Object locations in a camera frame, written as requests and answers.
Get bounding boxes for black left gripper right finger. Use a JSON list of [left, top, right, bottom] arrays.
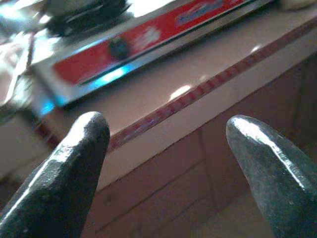
[[225, 114, 317, 238]]

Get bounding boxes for black burner grate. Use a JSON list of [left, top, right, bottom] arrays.
[[46, 0, 133, 38]]

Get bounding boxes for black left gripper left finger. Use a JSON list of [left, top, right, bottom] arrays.
[[0, 111, 110, 238]]

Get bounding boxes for red fronted steel gas stove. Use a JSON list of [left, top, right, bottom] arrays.
[[32, 0, 275, 109]]

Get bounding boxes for black stove knob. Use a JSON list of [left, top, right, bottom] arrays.
[[108, 36, 130, 60]]

